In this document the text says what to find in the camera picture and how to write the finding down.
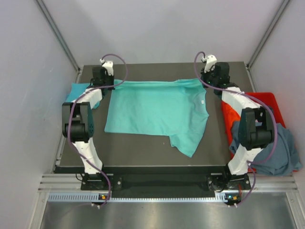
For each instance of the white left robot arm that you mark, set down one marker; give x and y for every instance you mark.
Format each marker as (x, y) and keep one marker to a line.
(77, 117)

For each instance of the grey aluminium corner post left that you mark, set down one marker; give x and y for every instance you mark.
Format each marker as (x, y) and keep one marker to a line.
(58, 35)

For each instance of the grey aluminium corner post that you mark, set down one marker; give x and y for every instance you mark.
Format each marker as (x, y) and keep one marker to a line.
(58, 35)
(271, 26)

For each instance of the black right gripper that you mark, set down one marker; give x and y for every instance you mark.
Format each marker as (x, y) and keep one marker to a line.
(204, 75)

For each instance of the orange t-shirt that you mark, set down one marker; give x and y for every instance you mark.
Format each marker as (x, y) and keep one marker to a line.
(230, 114)

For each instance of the grey slotted cable duct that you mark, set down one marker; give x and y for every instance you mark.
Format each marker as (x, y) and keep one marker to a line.
(100, 198)

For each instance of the grey-blue t-shirt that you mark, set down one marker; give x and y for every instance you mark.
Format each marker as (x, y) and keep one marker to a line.
(284, 160)

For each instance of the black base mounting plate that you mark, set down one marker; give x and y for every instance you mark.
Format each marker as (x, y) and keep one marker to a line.
(165, 182)

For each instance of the folded blue t-shirt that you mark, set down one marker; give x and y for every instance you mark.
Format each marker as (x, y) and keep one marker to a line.
(78, 89)

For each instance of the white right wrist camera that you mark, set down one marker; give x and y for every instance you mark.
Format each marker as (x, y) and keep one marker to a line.
(210, 62)

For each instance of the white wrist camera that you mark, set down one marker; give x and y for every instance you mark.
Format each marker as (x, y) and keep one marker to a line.
(210, 62)
(108, 66)

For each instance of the teal t-shirt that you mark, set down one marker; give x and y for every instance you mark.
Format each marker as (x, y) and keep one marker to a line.
(174, 109)

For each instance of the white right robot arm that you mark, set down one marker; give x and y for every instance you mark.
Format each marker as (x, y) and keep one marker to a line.
(257, 123)

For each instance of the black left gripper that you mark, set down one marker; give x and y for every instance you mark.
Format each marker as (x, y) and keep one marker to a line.
(111, 78)

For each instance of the red plastic bin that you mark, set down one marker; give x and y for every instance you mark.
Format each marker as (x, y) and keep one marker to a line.
(268, 99)

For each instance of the grey aluminium corner post right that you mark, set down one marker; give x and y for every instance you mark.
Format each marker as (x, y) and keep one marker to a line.
(271, 26)

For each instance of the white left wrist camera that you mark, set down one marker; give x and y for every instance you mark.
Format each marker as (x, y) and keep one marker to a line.
(108, 66)

